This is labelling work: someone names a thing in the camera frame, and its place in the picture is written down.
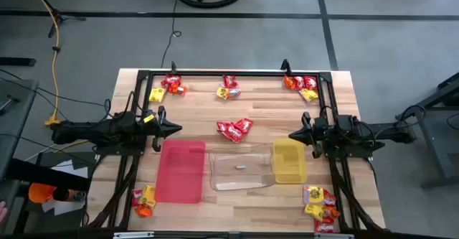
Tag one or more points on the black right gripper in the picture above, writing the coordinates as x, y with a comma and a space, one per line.
324, 133

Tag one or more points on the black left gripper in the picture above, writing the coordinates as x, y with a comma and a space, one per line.
154, 127

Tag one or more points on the yellow candy packet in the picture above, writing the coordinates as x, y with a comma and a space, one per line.
148, 196
314, 211
156, 94
308, 95
314, 194
222, 93

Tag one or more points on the orange Reese's candy packet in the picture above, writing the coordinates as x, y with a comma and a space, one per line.
289, 82
331, 212
234, 93
176, 89
143, 211

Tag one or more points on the red plastic bin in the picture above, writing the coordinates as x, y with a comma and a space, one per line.
179, 174

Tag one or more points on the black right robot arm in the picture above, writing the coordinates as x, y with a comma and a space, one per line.
387, 131

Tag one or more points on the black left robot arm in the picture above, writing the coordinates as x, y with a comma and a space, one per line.
89, 131

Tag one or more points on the yellow tape tag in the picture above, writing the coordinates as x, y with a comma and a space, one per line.
148, 118

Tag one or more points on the yellow plastic bin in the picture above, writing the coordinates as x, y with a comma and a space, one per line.
290, 163

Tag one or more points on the clear plastic bin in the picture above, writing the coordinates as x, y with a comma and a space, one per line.
251, 176

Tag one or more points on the white paper sheet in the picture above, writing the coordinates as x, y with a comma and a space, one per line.
77, 172
66, 207

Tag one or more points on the dark bottle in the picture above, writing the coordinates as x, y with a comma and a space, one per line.
62, 194

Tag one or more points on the black padded beam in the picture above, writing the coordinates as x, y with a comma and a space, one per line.
43, 174

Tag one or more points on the black tripod stand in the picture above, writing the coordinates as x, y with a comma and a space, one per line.
59, 18

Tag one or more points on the black flat bar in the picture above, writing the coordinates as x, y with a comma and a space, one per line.
18, 61

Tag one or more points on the person's hand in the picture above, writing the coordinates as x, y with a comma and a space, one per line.
2, 212

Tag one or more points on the silver metal bracket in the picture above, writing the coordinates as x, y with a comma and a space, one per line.
333, 236
132, 235

